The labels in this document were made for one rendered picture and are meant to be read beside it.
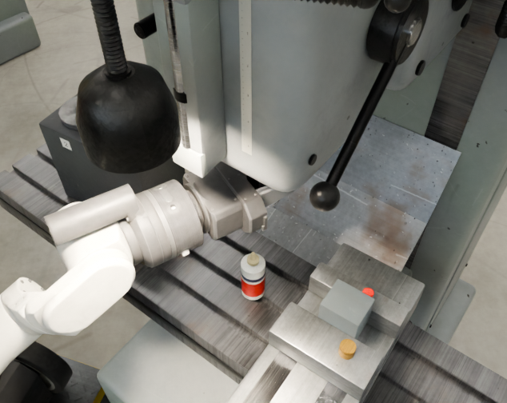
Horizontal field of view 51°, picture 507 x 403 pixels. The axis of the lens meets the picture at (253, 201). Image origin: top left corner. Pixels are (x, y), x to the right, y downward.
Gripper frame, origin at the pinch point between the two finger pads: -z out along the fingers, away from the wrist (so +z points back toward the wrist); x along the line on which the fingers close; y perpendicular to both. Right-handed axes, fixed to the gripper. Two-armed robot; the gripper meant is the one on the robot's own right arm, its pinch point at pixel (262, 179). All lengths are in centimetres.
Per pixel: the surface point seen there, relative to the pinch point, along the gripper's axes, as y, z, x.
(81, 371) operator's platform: 82, 33, 33
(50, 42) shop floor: 123, -18, 263
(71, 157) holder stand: 16.1, 17.8, 35.7
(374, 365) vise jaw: 18.3, -4.2, -22.3
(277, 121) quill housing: -19.3, 5.5, -10.6
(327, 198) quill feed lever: -12.1, 2.6, -15.2
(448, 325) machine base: 102, -71, -2
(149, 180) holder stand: 15.8, 8.3, 22.8
